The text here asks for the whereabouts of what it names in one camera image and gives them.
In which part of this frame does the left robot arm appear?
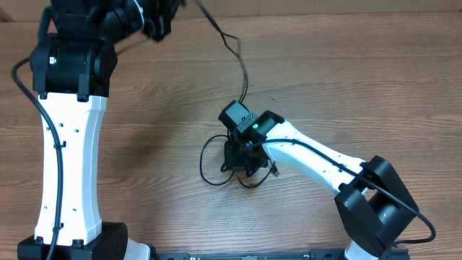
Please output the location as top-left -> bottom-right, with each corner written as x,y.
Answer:
17,0 -> 180,259

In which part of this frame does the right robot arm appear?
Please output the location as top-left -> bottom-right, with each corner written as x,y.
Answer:
218,101 -> 418,259

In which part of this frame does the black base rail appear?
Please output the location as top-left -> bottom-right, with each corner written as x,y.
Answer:
151,248 -> 411,260

